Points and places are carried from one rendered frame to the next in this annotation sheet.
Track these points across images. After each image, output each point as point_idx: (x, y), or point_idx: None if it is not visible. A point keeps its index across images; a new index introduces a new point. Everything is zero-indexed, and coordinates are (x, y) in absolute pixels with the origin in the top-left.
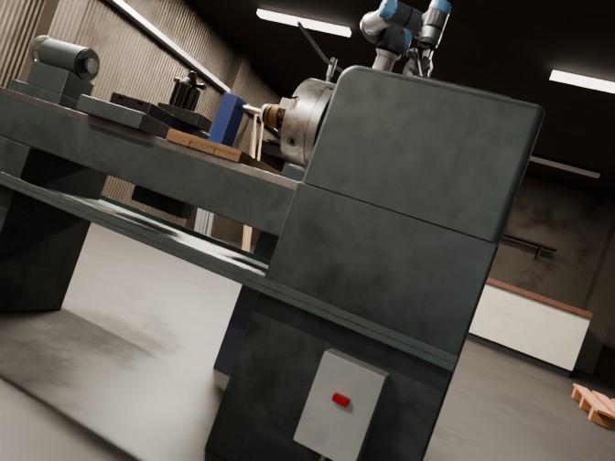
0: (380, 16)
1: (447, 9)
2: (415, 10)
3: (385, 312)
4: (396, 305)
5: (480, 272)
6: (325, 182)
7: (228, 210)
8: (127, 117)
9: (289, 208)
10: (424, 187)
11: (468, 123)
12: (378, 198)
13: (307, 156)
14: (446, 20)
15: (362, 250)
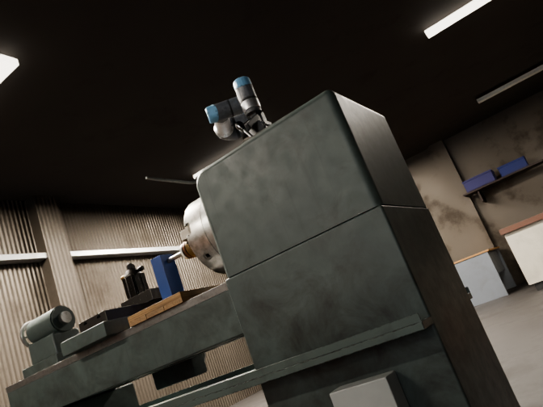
0: (212, 123)
1: (246, 81)
2: (231, 98)
3: (352, 324)
4: (355, 312)
5: (386, 235)
6: (241, 265)
7: (202, 342)
8: (95, 333)
9: (233, 304)
10: (301, 210)
11: (292, 143)
12: (281, 245)
13: None
14: (251, 88)
15: (300, 291)
